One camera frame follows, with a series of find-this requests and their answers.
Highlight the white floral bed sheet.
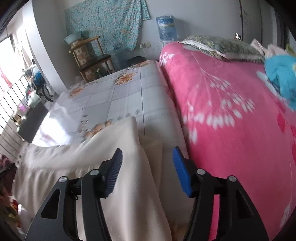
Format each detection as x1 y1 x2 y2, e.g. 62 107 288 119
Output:
33 60 187 155

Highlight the grey patterned pillow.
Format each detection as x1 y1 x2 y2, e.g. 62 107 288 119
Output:
179 35 264 64

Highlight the wooden chair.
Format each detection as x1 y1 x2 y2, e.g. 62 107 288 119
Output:
69 36 115 83

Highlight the beige zip jacket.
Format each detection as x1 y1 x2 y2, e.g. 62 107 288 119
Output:
12 117 193 240

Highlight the light blue cloth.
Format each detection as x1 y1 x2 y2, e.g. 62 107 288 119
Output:
264 55 295 110

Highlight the teal plastic basin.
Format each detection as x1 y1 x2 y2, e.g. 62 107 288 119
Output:
64 31 82 45

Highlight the teal floral hanging cloth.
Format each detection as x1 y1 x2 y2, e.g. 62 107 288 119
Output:
64 1 150 53

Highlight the dark low cabinet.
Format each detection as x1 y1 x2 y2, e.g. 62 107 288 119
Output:
18 102 48 143

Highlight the patterned box on chair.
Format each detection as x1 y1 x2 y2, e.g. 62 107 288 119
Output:
74 45 91 66

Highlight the metal balcony railing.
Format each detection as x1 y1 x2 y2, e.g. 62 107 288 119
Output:
1 76 28 160

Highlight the blue water jug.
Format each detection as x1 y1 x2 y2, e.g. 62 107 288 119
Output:
156 15 178 48

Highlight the pink floral blanket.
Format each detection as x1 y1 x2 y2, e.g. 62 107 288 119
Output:
159 42 295 240

